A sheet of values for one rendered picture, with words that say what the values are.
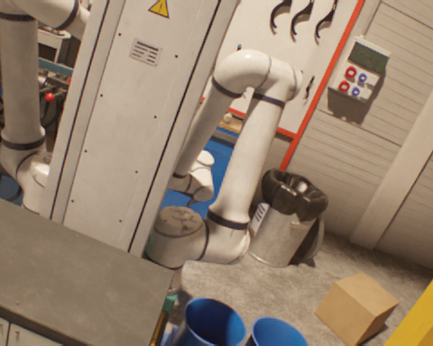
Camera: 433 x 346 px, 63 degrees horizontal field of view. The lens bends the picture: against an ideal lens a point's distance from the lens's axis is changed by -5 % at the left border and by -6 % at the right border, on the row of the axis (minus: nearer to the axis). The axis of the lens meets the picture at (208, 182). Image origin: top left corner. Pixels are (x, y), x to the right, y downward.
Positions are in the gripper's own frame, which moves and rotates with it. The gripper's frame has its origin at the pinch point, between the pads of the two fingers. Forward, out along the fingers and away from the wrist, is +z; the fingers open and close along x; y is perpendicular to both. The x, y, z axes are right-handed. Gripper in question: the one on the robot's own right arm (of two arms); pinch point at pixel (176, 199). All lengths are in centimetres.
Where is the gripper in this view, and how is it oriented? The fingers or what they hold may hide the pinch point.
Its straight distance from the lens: 186.5
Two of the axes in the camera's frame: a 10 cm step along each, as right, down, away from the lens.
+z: -4.4, 6.0, 6.7
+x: 8.8, 4.1, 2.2
